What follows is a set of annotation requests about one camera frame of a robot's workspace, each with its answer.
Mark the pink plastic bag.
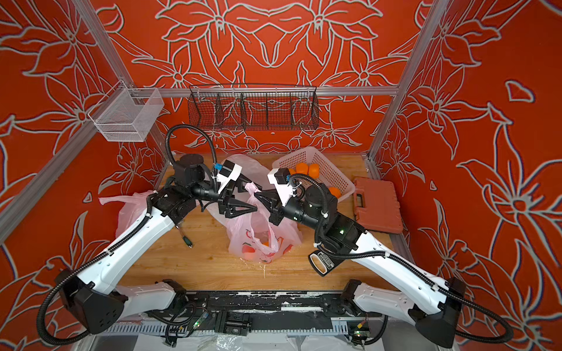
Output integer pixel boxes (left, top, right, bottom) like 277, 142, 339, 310
99, 190, 155, 238
226, 184, 303, 264

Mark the white translucent plastic bag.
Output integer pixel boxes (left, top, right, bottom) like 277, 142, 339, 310
206, 154, 274, 226

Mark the black handheld label tool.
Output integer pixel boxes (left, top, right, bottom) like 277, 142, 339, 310
308, 250, 339, 276

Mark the orange mandarin back top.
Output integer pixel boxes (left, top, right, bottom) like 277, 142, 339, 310
307, 164, 320, 179

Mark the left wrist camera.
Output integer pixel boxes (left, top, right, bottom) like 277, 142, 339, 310
215, 160, 242, 194

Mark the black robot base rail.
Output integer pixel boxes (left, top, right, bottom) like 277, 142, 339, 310
147, 291, 381, 336

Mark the small green handled screwdriver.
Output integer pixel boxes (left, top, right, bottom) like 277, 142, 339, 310
177, 226, 193, 248

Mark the white plastic perforated basket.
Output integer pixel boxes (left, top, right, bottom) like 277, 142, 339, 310
272, 146, 356, 202

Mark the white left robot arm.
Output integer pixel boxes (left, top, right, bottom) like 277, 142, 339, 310
36, 124, 257, 346

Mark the red plastic tool case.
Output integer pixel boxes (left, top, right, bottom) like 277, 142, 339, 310
354, 178, 403, 234

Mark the orange mandarin left back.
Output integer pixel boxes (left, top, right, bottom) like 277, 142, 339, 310
295, 162, 309, 175

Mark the orange mandarin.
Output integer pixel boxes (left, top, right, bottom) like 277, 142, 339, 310
329, 187, 342, 199
295, 162, 309, 175
307, 164, 320, 179

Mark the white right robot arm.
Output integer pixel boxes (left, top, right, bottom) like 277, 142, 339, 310
254, 168, 514, 348

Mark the clear wire mesh basket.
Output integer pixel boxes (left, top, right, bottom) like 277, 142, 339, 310
88, 86, 164, 143

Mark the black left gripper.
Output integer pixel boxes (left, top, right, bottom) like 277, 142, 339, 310
191, 173, 262, 219

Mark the black wire wall basket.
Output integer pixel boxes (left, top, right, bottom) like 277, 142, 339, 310
188, 84, 320, 132

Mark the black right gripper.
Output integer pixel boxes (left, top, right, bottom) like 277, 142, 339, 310
259, 187, 329, 233

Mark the orange mandarin right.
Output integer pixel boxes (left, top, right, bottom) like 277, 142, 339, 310
329, 187, 342, 199

